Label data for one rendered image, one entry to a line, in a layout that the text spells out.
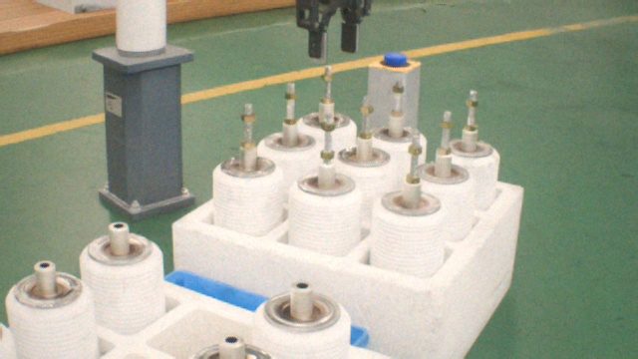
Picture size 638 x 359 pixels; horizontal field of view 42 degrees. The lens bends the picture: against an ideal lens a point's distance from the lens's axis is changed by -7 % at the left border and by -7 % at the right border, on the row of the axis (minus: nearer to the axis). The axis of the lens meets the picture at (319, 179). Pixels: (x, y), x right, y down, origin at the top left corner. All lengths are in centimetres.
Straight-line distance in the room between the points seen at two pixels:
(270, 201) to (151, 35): 52
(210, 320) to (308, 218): 21
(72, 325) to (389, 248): 42
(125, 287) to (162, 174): 73
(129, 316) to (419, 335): 36
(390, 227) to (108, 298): 36
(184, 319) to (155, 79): 69
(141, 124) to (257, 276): 54
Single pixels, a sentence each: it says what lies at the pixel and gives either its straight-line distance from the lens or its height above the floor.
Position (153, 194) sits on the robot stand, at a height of 4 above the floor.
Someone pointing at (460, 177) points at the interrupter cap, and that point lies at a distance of 121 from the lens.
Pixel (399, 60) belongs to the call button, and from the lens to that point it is 151.
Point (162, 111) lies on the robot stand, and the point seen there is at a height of 20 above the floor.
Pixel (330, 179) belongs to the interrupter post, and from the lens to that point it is 115.
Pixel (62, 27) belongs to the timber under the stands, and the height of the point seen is 6.
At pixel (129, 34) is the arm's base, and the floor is 34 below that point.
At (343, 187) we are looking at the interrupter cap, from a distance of 115.
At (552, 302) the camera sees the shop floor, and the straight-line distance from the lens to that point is 145.
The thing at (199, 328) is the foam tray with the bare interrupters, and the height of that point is 15.
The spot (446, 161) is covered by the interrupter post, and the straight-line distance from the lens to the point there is 121.
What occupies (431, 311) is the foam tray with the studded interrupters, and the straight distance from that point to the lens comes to 108.
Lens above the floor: 69
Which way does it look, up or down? 22 degrees down
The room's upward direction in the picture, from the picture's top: 2 degrees clockwise
